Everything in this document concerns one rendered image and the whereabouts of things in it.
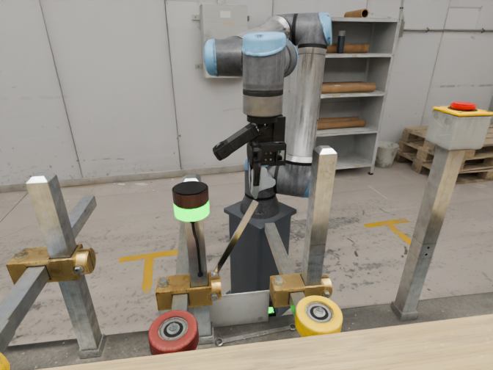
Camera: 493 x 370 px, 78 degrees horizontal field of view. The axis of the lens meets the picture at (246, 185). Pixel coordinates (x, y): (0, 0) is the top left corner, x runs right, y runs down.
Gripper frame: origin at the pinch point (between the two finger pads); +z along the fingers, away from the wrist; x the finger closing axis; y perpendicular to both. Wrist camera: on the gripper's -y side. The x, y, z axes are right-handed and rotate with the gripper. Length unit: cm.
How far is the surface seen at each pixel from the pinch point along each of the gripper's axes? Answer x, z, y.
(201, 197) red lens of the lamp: -23.6, -11.9, -13.3
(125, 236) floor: 141, 98, -70
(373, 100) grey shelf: 239, 20, 181
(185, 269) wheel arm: -10.9, 12.5, -17.7
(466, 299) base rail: -18, 28, 56
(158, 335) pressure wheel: -32.1, 7.9, -21.6
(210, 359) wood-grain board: -37.1, 8.5, -13.7
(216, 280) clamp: -16.8, 11.5, -11.2
